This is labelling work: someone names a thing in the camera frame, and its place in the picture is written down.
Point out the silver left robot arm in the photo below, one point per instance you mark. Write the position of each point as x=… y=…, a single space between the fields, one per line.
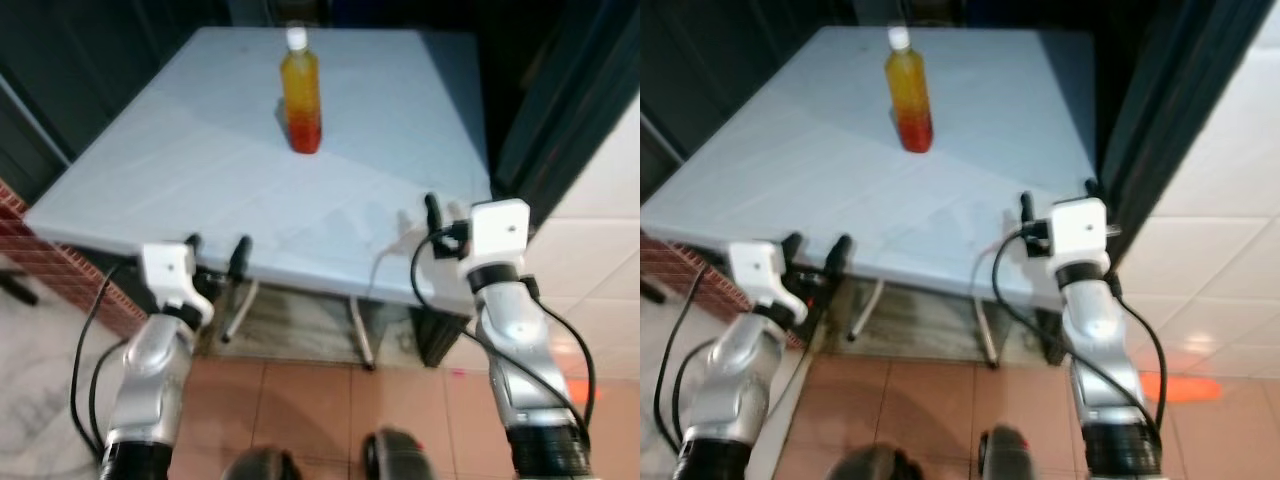
x=150 y=370
x=735 y=380

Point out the white metal table leg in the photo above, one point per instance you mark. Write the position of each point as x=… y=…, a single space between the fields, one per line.
x=363 y=335
x=988 y=335
x=238 y=312
x=866 y=310

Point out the dark door panel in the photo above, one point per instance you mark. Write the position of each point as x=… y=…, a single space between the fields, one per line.
x=560 y=110
x=1160 y=110

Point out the white plastic folding table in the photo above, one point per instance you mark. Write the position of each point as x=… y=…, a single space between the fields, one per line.
x=200 y=130
x=800 y=130

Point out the black furniture foot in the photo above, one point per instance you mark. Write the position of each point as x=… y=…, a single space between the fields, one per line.
x=18 y=288
x=650 y=292

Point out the orange drink bottle white cap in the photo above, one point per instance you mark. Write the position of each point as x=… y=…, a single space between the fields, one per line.
x=302 y=100
x=908 y=100

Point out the grey robot left leg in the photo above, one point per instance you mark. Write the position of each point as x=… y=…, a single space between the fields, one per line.
x=875 y=465
x=262 y=465

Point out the grey robot leg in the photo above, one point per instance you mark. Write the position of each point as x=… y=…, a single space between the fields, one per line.
x=262 y=465
x=1010 y=458
x=875 y=465
x=400 y=458

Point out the grey robot right leg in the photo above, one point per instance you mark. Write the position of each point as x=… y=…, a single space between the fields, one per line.
x=400 y=458
x=1010 y=458

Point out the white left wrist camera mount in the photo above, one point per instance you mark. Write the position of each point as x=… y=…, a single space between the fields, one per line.
x=752 y=265
x=165 y=265

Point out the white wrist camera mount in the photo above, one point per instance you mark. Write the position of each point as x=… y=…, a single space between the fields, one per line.
x=165 y=265
x=1078 y=228
x=497 y=230
x=752 y=265

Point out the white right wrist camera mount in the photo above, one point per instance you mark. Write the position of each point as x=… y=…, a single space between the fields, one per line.
x=497 y=230
x=1078 y=228

